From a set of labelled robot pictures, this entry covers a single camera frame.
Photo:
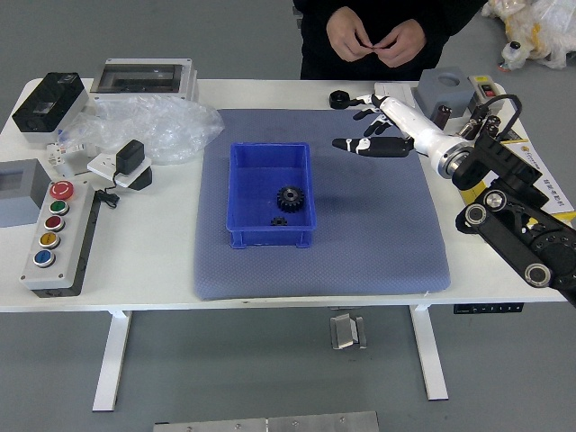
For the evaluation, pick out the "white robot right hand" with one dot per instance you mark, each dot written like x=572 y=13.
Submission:
x=414 y=123

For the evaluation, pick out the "person's right hand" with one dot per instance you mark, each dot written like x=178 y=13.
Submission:
x=344 y=36

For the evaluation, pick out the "person's left hand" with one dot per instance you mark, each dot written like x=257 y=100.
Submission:
x=405 y=45

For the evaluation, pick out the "big black gear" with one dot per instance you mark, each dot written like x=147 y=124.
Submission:
x=284 y=202

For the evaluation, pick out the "small black gear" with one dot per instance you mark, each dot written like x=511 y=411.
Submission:
x=279 y=222

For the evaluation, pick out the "blue plastic box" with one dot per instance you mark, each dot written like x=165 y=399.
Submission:
x=256 y=180

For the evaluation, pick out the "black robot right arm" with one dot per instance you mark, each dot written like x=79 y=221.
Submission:
x=517 y=247

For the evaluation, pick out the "person's left forearm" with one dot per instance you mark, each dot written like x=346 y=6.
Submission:
x=450 y=15

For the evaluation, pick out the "person's right forearm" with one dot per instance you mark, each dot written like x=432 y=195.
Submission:
x=315 y=6

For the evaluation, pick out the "grey push-button control box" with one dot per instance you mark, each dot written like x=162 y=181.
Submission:
x=67 y=234

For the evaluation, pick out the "small grey box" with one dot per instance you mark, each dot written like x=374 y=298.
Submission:
x=27 y=207

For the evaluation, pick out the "grey block with round hole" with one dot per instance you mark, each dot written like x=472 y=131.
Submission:
x=432 y=96

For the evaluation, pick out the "person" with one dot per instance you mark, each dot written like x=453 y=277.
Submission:
x=315 y=58

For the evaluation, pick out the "black round knob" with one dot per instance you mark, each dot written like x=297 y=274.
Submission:
x=334 y=101

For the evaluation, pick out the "white bottle with black cap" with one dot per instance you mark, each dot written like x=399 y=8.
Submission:
x=513 y=55

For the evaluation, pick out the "plush toys in plastic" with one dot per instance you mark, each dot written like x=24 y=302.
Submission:
x=540 y=27

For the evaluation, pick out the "grey-blue mat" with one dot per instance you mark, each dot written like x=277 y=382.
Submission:
x=360 y=252

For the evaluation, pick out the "yellow and white carton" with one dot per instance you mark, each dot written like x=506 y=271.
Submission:
x=555 y=180

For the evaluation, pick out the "black table height controller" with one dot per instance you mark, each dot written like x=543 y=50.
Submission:
x=488 y=308

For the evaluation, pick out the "clear plastic bag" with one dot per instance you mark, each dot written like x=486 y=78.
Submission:
x=157 y=121

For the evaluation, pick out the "white table leg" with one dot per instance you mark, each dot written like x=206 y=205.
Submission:
x=112 y=360
x=432 y=360

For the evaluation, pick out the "black power adapter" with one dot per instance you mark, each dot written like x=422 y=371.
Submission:
x=129 y=155

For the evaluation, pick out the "small black block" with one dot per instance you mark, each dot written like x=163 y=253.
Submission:
x=143 y=180

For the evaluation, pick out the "white terminal connector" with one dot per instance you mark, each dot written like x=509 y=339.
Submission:
x=56 y=155

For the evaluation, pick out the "grey metal plate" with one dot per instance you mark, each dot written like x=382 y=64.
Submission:
x=270 y=424

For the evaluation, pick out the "white wall switch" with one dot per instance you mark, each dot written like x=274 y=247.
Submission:
x=402 y=89

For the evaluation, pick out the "grey two-button switch box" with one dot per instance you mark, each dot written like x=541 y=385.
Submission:
x=486 y=87

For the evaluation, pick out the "grey enclosure with clear window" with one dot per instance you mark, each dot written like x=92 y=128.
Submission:
x=135 y=76

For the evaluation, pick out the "metal floor bracket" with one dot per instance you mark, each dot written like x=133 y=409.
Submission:
x=343 y=332

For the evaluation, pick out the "black-lidded grey enclosure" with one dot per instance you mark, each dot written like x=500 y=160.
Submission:
x=45 y=105

